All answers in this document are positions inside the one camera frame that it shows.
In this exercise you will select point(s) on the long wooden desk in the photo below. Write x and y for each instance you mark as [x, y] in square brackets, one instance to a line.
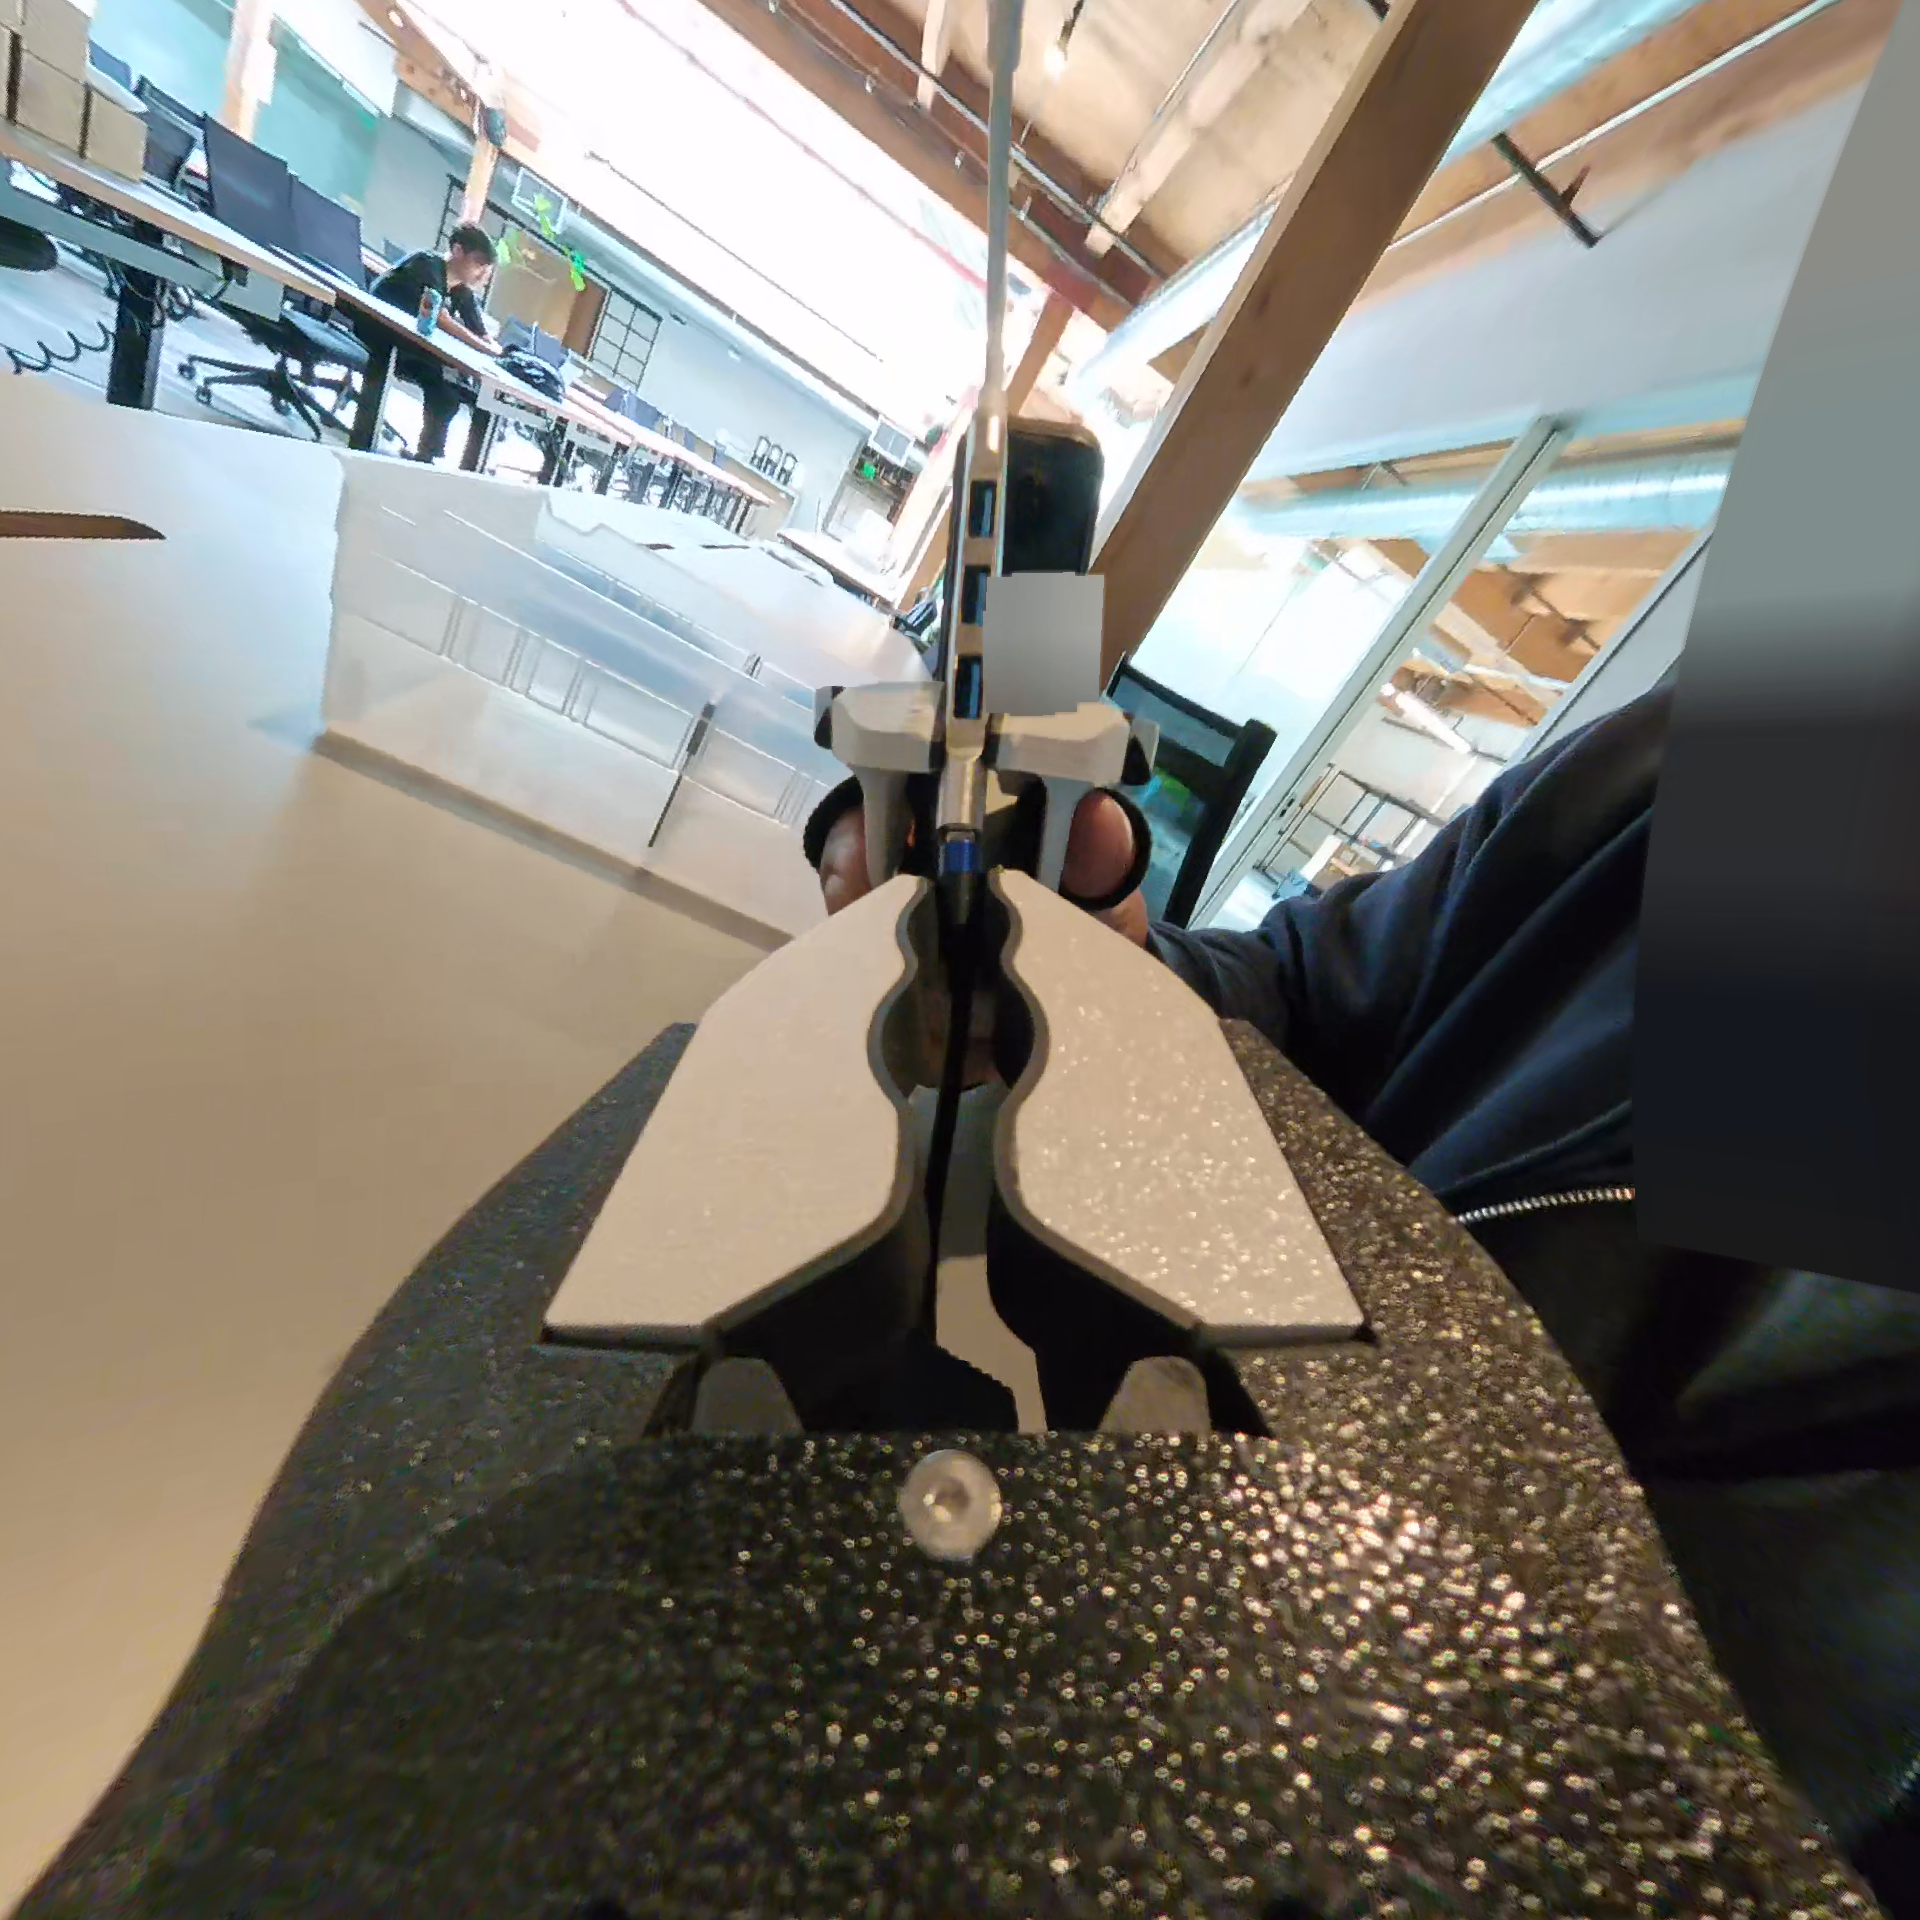
[117, 203]
[568, 395]

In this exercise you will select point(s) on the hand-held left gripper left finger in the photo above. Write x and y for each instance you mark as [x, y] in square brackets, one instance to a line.
[747, 1187]

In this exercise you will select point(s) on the person's right hand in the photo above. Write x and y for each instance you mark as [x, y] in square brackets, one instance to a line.
[1100, 841]

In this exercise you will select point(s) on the person's right forearm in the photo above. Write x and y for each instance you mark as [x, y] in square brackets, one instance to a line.
[1348, 974]

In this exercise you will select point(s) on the stack of cardboard boxes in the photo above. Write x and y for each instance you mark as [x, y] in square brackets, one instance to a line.
[61, 76]

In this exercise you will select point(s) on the silver usb hub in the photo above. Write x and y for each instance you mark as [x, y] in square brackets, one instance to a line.
[970, 511]

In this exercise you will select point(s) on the clear plastic bin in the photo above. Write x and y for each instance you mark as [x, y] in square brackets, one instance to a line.
[480, 600]

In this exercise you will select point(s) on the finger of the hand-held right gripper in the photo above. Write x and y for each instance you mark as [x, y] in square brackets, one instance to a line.
[1072, 745]
[884, 729]

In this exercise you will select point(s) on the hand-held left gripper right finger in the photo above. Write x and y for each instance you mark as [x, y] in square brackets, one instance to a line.
[1170, 1187]

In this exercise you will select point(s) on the metal air duct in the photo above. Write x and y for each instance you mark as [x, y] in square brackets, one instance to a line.
[1185, 300]
[1576, 495]

